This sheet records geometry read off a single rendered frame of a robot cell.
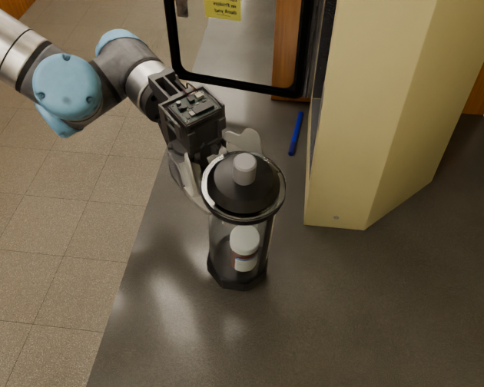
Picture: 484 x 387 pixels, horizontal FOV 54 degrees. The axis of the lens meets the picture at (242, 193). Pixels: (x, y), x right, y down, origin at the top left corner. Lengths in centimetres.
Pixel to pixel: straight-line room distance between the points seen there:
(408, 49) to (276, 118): 50
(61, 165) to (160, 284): 172
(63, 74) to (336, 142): 39
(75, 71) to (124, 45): 18
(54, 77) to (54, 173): 185
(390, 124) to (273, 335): 36
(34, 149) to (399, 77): 217
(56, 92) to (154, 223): 37
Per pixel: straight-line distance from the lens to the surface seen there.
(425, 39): 64
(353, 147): 74
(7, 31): 64
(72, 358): 186
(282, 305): 78
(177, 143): 66
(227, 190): 57
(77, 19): 366
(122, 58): 75
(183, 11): 102
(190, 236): 86
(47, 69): 61
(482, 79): 117
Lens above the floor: 163
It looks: 48 degrees down
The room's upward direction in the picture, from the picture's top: straight up
